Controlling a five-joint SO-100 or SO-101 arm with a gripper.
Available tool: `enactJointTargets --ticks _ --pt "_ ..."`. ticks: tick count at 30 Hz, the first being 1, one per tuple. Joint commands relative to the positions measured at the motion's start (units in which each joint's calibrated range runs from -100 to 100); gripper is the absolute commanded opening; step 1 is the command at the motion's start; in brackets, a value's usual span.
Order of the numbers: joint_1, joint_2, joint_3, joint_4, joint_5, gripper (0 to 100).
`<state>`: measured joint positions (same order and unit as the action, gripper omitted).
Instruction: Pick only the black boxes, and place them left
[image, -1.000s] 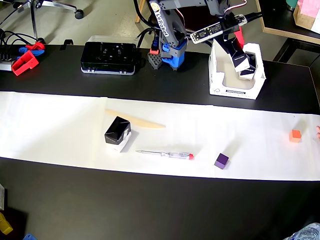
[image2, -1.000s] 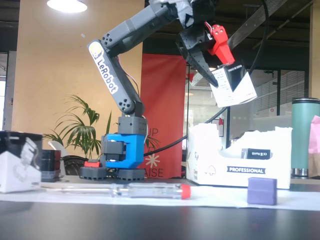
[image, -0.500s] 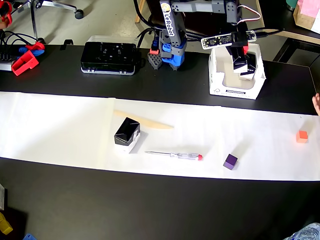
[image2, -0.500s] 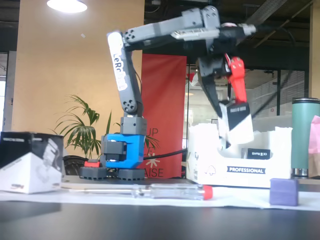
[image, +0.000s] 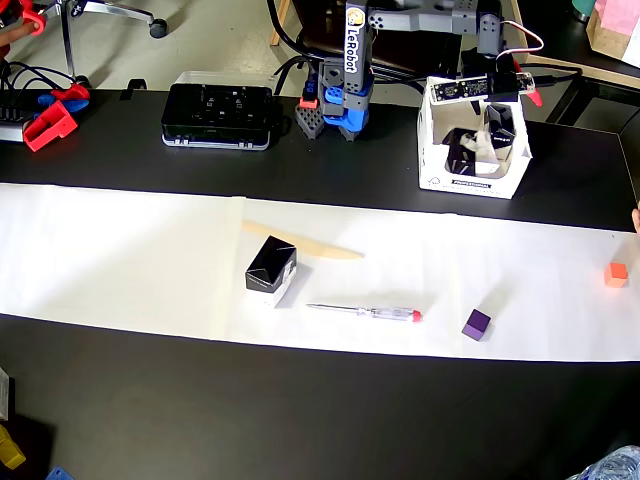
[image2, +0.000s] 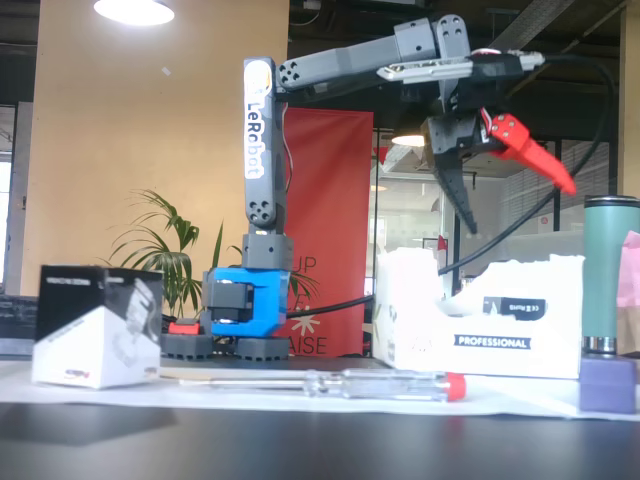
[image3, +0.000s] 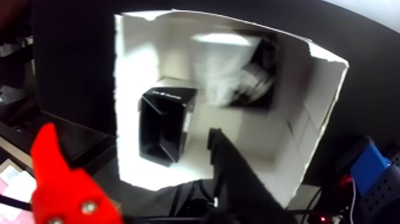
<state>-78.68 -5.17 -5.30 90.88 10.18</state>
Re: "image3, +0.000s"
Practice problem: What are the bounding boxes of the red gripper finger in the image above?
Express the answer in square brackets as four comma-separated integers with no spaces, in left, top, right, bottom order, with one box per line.
[30,122,125,224]

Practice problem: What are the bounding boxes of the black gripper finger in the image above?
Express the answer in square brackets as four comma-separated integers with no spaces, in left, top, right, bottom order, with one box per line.
[207,127,298,224]

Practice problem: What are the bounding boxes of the small black and white box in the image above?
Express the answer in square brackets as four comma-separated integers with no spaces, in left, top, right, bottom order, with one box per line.
[137,86,198,167]
[190,29,279,112]

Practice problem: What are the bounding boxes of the pink tissue paper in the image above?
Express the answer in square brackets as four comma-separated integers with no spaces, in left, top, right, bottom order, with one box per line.
[0,157,37,224]

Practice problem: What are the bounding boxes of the white torn cardboard container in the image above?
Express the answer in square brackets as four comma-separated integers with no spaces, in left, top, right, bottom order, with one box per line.
[112,9,350,210]

